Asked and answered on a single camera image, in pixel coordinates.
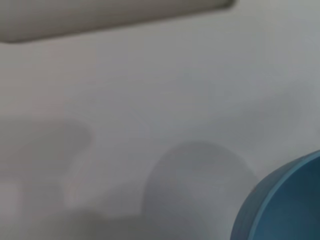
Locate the blue bowl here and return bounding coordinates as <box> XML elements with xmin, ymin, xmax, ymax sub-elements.
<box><xmin>229</xmin><ymin>149</ymin><xmax>320</xmax><ymax>240</ymax></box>

